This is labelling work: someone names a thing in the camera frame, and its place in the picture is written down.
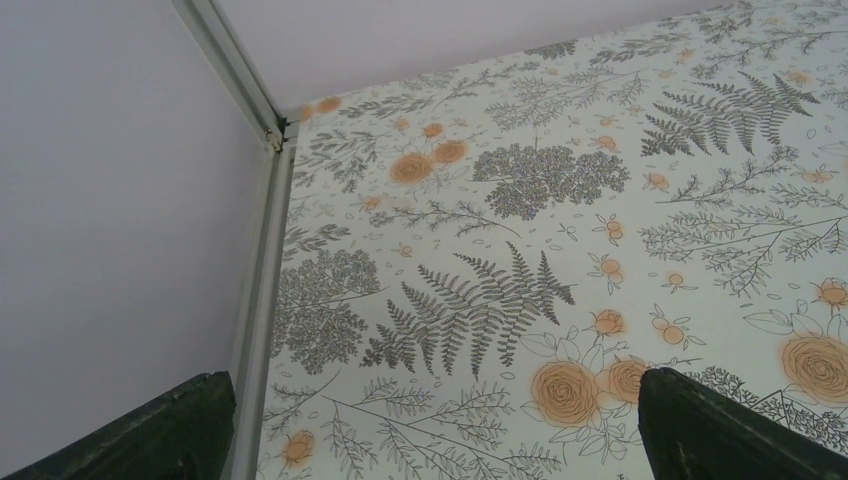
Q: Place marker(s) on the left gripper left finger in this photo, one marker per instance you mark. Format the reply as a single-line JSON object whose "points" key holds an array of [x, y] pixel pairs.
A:
{"points": [[184, 433]]}

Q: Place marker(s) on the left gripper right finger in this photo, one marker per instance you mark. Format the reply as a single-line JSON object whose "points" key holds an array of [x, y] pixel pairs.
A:
{"points": [[690, 431]]}

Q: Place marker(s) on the floral patterned table mat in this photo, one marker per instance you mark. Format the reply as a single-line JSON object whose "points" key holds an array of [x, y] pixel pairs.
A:
{"points": [[479, 263]]}

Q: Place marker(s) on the left aluminium frame post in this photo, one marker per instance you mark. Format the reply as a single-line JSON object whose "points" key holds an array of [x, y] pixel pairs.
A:
{"points": [[220, 43]]}

